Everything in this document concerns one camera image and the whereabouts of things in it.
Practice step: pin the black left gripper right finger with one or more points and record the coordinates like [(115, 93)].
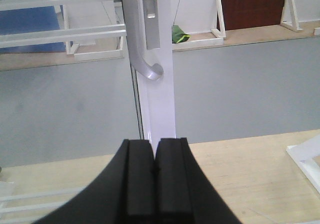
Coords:
[(184, 193)]

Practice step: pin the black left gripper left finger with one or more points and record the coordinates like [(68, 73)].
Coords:
[(123, 193)]

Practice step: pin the white framed sliding glass door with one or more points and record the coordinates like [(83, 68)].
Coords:
[(49, 99)]

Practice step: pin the grey metal door handle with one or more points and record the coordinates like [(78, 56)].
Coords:
[(133, 14)]

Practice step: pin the brown wooden door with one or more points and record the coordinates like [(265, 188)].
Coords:
[(243, 14)]

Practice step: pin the silver door lock plate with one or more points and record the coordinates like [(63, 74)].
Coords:
[(151, 24)]

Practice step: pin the white wooden support stand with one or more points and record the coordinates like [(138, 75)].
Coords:
[(303, 155)]

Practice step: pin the green bag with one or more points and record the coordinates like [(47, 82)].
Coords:
[(178, 35)]

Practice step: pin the white fixed door frame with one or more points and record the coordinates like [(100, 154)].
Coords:
[(29, 207)]

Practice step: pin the white wooden base frame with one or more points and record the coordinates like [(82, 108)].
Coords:
[(203, 20)]

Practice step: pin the white a-frame stand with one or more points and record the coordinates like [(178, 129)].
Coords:
[(289, 16)]

